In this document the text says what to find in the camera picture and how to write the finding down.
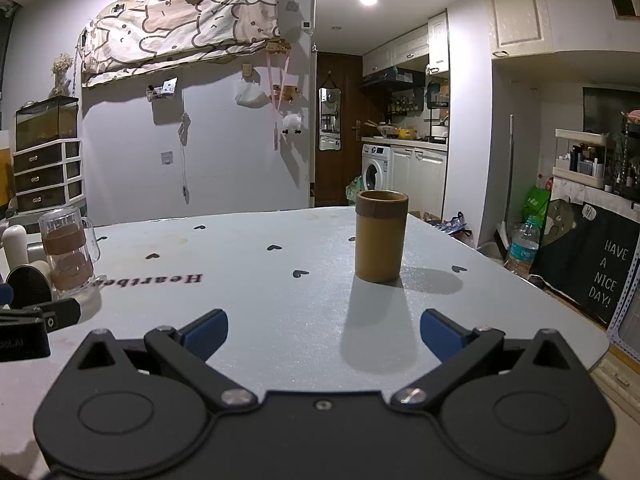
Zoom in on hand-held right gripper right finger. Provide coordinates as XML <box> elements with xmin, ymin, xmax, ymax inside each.
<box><xmin>390</xmin><ymin>309</ymin><xmax>587</xmax><ymax>408</ymax></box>

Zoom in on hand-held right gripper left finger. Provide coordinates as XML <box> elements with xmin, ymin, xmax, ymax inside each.
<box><xmin>75</xmin><ymin>308</ymin><xmax>259</xmax><ymax>407</ymax></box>

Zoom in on brown bamboo cup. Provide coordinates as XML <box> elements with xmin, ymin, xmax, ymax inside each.
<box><xmin>354</xmin><ymin>190</ymin><xmax>410</xmax><ymax>283</ymax></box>

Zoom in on black and cream round roll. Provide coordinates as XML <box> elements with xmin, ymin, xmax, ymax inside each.
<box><xmin>6</xmin><ymin>261</ymin><xmax>54</xmax><ymax>309</ymax></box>

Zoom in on grey heart-print table mat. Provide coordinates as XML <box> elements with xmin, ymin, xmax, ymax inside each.
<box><xmin>0</xmin><ymin>205</ymin><xmax>612</xmax><ymax>480</ymax></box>

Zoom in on white cylindrical bottle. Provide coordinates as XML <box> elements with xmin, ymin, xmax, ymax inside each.
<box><xmin>2</xmin><ymin>224</ymin><xmax>28</xmax><ymax>272</ymax></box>

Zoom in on glass mug with brown sleeve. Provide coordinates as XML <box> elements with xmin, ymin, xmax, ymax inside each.
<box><xmin>38</xmin><ymin>208</ymin><xmax>101</xmax><ymax>291</ymax></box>

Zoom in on colourful floor bag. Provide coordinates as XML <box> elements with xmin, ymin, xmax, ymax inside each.
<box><xmin>439</xmin><ymin>211</ymin><xmax>474</xmax><ymax>240</ymax></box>

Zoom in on clear plastic water bottle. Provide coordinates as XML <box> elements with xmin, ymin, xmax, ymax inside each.
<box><xmin>504</xmin><ymin>215</ymin><xmax>542</xmax><ymax>279</ymax></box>

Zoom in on white kitchen base cabinets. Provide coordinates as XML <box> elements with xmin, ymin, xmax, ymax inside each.
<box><xmin>390</xmin><ymin>144</ymin><xmax>449</xmax><ymax>220</ymax></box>

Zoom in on plastic drawer unit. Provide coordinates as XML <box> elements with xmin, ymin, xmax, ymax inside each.
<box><xmin>12</xmin><ymin>138</ymin><xmax>84</xmax><ymax>214</ymax></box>

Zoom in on green shopping bag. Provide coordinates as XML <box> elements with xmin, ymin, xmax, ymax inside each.
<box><xmin>521</xmin><ymin>184</ymin><xmax>552</xmax><ymax>227</ymax></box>

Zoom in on dark printed curtain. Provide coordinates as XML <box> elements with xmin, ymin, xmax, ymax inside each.
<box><xmin>530</xmin><ymin>191</ymin><xmax>640</xmax><ymax>327</ymax></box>

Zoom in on white washing machine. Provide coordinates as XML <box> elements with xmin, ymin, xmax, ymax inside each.
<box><xmin>360</xmin><ymin>143</ymin><xmax>394</xmax><ymax>206</ymax></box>

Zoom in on glass fish tank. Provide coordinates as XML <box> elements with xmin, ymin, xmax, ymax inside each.
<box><xmin>15</xmin><ymin>95</ymin><xmax>80</xmax><ymax>152</ymax></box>

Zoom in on white cosmetics organizer shelf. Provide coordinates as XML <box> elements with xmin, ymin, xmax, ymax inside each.
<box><xmin>552</xmin><ymin>128</ymin><xmax>610</xmax><ymax>190</ymax></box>

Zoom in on pink hanging ribbon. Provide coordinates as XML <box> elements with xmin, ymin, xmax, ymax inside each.
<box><xmin>266</xmin><ymin>52</ymin><xmax>292</xmax><ymax>151</ymax></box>

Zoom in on white hanging plastic bag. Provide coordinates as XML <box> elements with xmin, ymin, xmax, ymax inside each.
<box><xmin>234</xmin><ymin>79</ymin><xmax>266</xmax><ymax>109</ymax></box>

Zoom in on dark wooden door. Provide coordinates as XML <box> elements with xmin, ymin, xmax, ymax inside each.
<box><xmin>315</xmin><ymin>52</ymin><xmax>364</xmax><ymax>207</ymax></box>

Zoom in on dried flower bouquet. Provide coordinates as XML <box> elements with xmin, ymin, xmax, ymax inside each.
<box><xmin>49</xmin><ymin>52</ymin><xmax>75</xmax><ymax>99</ymax></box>

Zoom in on printed blanket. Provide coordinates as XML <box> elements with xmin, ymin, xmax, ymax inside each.
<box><xmin>80</xmin><ymin>0</ymin><xmax>282</xmax><ymax>89</ymax></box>

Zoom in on white overhead cupboard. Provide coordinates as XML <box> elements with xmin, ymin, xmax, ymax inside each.
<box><xmin>486</xmin><ymin>0</ymin><xmax>547</xmax><ymax>59</ymax></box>

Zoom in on white broom handle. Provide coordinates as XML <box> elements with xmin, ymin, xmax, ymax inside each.
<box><xmin>506</xmin><ymin>114</ymin><xmax>517</xmax><ymax>242</ymax></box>

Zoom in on hanging wall mirror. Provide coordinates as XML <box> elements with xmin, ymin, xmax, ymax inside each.
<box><xmin>318</xmin><ymin>87</ymin><xmax>342</xmax><ymax>152</ymax></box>

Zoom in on white kitchen wall cabinets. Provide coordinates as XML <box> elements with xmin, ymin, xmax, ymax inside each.
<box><xmin>362</xmin><ymin>9</ymin><xmax>450</xmax><ymax>79</ymax></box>

